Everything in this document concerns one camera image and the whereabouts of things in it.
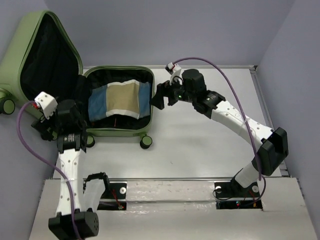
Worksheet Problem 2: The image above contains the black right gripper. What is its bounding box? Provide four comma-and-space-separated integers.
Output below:
149, 74, 196, 110

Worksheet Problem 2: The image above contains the blue tan cloth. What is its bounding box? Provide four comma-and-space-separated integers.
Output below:
88, 79, 152, 122

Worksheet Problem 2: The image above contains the green hard-shell suitcase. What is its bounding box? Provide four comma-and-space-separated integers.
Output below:
0, 10, 155, 149

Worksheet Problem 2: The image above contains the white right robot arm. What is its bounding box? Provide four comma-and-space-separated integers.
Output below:
150, 69, 289, 196

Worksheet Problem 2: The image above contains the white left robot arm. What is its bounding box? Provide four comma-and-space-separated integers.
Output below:
35, 94, 111, 240

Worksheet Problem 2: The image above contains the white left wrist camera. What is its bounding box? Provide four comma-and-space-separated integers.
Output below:
34, 91, 58, 120

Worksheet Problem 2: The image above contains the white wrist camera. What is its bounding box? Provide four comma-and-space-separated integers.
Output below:
165, 62, 182, 85
34, 91, 58, 120

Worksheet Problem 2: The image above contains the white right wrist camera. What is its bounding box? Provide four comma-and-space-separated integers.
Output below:
165, 62, 182, 85

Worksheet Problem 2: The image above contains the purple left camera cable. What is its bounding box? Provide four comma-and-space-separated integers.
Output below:
16, 101, 83, 236

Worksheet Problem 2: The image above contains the purple camera cable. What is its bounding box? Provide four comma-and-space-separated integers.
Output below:
16, 101, 83, 236
172, 57, 267, 201

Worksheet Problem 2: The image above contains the aluminium mounting rail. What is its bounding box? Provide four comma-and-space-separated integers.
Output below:
49, 176, 293, 182

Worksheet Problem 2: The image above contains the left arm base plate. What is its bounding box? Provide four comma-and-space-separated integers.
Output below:
97, 181, 127, 211

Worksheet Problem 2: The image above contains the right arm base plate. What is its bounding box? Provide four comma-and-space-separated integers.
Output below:
212, 181, 263, 210

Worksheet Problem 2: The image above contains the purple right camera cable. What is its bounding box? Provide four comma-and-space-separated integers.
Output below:
172, 57, 267, 201

